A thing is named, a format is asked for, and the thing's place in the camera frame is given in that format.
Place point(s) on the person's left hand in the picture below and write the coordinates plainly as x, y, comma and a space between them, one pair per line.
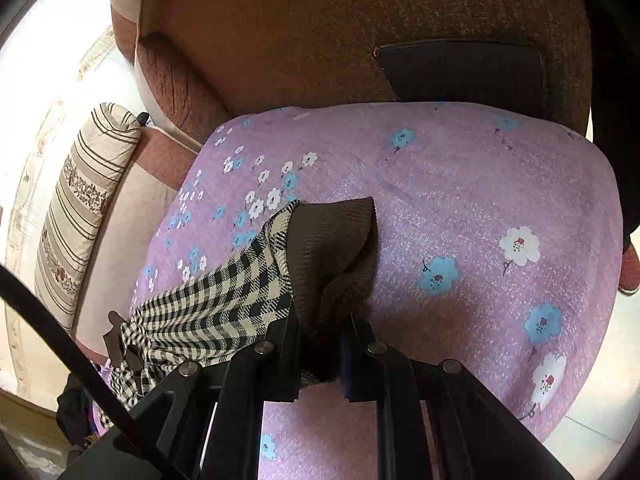
629, 282

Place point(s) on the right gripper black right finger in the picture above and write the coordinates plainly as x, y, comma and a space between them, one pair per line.
436, 421

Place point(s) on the pink padded headboard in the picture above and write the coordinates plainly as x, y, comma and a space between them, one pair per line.
150, 169

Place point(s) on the black beige checkered jacket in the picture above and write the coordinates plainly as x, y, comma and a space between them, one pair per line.
316, 262

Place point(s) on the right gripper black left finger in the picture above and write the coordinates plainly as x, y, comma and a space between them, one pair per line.
199, 422

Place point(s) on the striped floral pillow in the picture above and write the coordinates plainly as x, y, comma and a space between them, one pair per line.
91, 172

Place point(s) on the purple floral bed sheet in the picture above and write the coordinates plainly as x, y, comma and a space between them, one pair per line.
499, 240

